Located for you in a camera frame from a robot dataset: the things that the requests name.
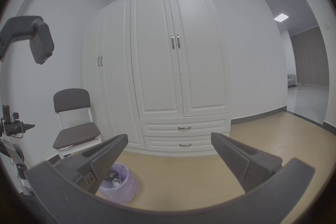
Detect white wardrobe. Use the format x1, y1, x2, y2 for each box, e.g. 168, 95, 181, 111
83, 0, 231, 157

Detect white chair with grey cushions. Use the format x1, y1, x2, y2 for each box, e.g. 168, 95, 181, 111
52, 89, 102, 159

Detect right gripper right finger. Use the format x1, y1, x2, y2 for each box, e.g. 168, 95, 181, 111
211, 132, 283, 194

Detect black plastic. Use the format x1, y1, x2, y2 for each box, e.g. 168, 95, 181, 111
105, 170, 123, 184

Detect white trash bin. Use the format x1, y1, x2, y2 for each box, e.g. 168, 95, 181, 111
98, 163, 138, 204

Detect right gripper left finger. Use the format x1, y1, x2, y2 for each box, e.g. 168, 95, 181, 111
60, 134, 129, 194

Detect grey curtain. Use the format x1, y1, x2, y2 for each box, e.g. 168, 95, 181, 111
290, 26, 330, 88

